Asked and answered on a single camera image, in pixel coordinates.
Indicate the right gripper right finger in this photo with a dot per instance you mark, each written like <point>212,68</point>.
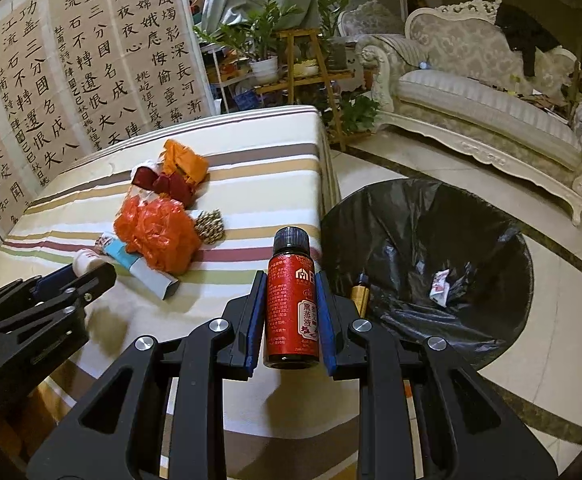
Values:
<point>422,406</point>

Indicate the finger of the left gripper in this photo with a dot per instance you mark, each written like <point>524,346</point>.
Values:
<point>82,291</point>
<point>52,284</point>

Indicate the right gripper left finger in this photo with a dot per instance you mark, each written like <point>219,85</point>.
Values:
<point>157,411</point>

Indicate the red-orange plastic bag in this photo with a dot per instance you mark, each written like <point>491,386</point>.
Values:
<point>160,230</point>

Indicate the red medicine bottle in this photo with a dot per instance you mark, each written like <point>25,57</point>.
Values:
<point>291,329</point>

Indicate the white red snack wrapper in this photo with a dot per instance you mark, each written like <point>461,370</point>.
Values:
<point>440,288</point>

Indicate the orange plastic bag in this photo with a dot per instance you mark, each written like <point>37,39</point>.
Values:
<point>179,159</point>

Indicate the teal white box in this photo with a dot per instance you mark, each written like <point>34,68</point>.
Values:
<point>116,249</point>

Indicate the black lined trash bin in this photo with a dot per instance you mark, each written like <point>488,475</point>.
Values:
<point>401,232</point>

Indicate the grey white long box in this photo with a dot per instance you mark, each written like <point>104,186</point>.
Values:
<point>161,284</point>

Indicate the dark red crumpled bag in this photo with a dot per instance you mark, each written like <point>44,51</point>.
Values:
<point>174,186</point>

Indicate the brown patterned small pouch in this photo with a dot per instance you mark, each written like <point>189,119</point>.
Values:
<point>210,227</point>

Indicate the gold tube in bin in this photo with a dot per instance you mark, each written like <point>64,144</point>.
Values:
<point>360,294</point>

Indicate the striped tablecloth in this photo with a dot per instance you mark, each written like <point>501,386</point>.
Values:
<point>266,169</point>

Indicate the calligraphy folding screen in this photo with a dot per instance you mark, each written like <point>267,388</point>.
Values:
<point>78,76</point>

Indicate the metal storage shelf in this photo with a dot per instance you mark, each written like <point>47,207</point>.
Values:
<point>231,80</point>

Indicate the small floor plant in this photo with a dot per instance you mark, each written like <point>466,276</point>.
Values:
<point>358,112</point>

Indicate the potted plant white pot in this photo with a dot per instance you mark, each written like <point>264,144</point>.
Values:
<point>255,37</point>

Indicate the wooden plant stand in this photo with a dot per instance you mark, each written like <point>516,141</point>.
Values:
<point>327,79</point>

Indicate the ornate white sofa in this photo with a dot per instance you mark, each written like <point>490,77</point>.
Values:
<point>452,77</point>

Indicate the tall green potted plant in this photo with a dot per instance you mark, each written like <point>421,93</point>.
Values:
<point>330,12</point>

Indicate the ornate armchair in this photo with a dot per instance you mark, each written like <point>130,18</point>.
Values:
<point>370,18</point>

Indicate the black jacket on sofa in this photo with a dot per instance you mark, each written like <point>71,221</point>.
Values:
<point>524,34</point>

